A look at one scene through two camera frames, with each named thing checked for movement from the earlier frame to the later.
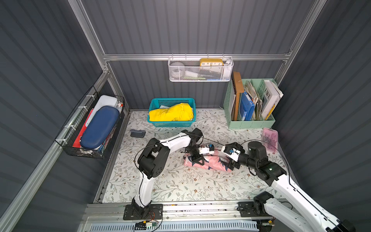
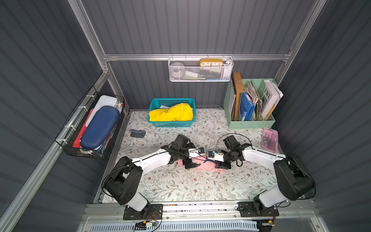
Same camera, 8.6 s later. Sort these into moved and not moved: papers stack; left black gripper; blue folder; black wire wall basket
Moved: left black gripper
Not moved: blue folder; black wire wall basket; papers stack
